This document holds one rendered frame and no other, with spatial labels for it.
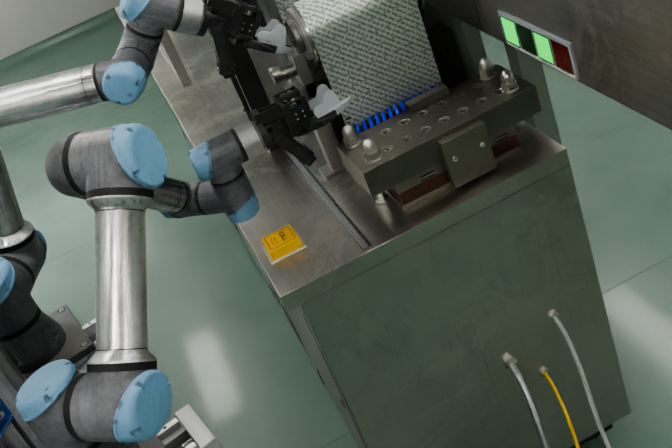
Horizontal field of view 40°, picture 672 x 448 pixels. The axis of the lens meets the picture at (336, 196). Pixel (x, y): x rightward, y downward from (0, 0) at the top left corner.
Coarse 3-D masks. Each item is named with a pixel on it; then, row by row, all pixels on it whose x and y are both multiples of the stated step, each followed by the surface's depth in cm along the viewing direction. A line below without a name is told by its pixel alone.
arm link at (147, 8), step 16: (128, 0) 173; (144, 0) 174; (160, 0) 176; (176, 0) 177; (128, 16) 175; (144, 16) 176; (160, 16) 176; (176, 16) 177; (144, 32) 178; (160, 32) 180
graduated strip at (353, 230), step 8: (288, 152) 227; (296, 160) 222; (304, 168) 217; (304, 176) 214; (312, 176) 213; (312, 184) 210; (320, 184) 209; (320, 192) 206; (328, 192) 204; (328, 200) 202; (336, 208) 198; (336, 216) 195; (344, 216) 194; (344, 224) 191; (352, 224) 190; (352, 232) 188; (360, 232) 187; (360, 240) 185
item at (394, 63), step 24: (408, 24) 192; (360, 48) 191; (384, 48) 192; (408, 48) 194; (336, 72) 191; (360, 72) 193; (384, 72) 195; (408, 72) 197; (432, 72) 199; (360, 96) 195; (384, 96) 197; (408, 96) 199; (360, 120) 197
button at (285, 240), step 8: (280, 232) 193; (288, 232) 192; (264, 240) 192; (272, 240) 191; (280, 240) 190; (288, 240) 189; (296, 240) 189; (272, 248) 189; (280, 248) 188; (288, 248) 189; (296, 248) 189; (272, 256) 188; (280, 256) 189
